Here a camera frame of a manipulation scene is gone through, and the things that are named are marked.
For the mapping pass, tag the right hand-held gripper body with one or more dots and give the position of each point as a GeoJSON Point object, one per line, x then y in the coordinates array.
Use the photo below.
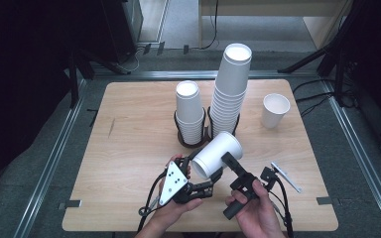
{"type": "Point", "coordinates": [246, 185]}

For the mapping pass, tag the person's left hand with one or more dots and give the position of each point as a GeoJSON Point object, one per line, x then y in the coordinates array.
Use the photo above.
{"type": "Point", "coordinates": [173, 213]}

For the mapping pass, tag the black tripod stand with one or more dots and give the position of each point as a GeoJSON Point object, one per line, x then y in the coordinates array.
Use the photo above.
{"type": "Point", "coordinates": [330, 49]}

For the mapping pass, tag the black double cup holder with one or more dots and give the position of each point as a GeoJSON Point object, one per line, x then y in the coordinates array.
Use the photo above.
{"type": "Point", "coordinates": [191, 145]}

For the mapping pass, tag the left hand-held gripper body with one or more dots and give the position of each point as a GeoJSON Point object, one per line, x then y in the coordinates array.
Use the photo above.
{"type": "Point", "coordinates": [172, 183]}

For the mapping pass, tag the aluminium frame rail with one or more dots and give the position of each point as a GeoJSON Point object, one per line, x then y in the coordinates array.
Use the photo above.
{"type": "Point", "coordinates": [360, 155]}
{"type": "Point", "coordinates": [51, 165]}
{"type": "Point", "coordinates": [165, 74]}

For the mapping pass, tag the grey tape piece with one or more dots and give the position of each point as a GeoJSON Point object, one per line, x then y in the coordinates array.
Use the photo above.
{"type": "Point", "coordinates": [70, 204]}
{"type": "Point", "coordinates": [324, 200]}

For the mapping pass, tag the black floor bracket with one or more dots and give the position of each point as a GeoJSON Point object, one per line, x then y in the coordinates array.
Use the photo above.
{"type": "Point", "coordinates": [147, 49]}
{"type": "Point", "coordinates": [160, 48]}
{"type": "Point", "coordinates": [185, 49]}

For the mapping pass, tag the person's right hand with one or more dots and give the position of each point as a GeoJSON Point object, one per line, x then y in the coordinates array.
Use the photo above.
{"type": "Point", "coordinates": [261, 218]}

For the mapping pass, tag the black cabinet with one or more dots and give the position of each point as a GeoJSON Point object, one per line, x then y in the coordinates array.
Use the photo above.
{"type": "Point", "coordinates": [122, 26]}

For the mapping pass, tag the white paper cup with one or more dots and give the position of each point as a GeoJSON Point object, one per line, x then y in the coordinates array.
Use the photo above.
{"type": "Point", "coordinates": [216, 152]}
{"type": "Point", "coordinates": [273, 114]}

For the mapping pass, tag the dark curtain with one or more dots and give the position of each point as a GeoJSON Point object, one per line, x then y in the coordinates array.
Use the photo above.
{"type": "Point", "coordinates": [13, 82]}

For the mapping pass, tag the short stack of white cups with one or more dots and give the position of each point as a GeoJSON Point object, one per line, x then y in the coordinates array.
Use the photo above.
{"type": "Point", "coordinates": [188, 109]}

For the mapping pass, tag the black metal stand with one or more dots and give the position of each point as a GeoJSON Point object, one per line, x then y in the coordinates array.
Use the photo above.
{"type": "Point", "coordinates": [79, 66]}

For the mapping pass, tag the light wooden desk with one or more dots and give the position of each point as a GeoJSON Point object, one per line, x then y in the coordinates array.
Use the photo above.
{"type": "Point", "coordinates": [320, 26]}

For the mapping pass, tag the tall stack of white cups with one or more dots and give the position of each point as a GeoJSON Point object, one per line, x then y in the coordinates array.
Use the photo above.
{"type": "Point", "coordinates": [232, 79]}

